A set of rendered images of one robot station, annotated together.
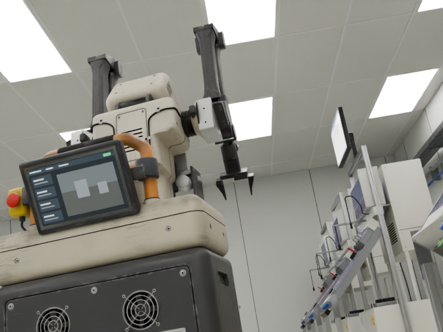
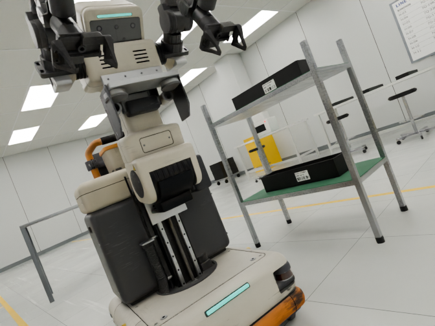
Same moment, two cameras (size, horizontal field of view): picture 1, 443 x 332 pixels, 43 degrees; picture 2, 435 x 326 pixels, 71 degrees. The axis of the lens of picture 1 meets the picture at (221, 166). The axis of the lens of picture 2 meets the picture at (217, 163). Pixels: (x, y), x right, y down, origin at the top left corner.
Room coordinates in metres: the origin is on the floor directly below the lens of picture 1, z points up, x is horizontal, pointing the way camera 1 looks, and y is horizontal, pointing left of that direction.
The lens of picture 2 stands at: (2.69, -0.39, 0.70)
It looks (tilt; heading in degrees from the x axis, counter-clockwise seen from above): 1 degrees down; 137
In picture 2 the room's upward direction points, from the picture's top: 22 degrees counter-clockwise
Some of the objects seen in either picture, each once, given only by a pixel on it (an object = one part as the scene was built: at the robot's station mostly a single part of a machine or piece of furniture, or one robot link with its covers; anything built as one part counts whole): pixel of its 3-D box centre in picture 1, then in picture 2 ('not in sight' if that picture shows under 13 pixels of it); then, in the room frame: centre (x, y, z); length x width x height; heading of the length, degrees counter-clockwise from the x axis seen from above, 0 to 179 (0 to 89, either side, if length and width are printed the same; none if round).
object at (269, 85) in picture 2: not in sight; (271, 88); (1.56, 1.35, 1.01); 0.57 x 0.17 x 0.11; 178
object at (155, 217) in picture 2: not in sight; (178, 180); (1.70, 0.30, 0.68); 0.28 x 0.27 x 0.25; 78
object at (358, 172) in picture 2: not in sight; (294, 152); (1.55, 1.34, 0.55); 0.91 x 0.46 x 1.10; 179
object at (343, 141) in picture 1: (345, 139); not in sight; (4.84, -1.14, 2.10); 0.58 x 0.14 x 0.41; 179
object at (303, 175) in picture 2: not in sight; (302, 173); (1.55, 1.34, 0.41); 0.57 x 0.17 x 0.11; 179
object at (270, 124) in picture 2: not in sight; (263, 123); (-1.23, 4.87, 1.03); 0.44 x 0.37 x 0.46; 5
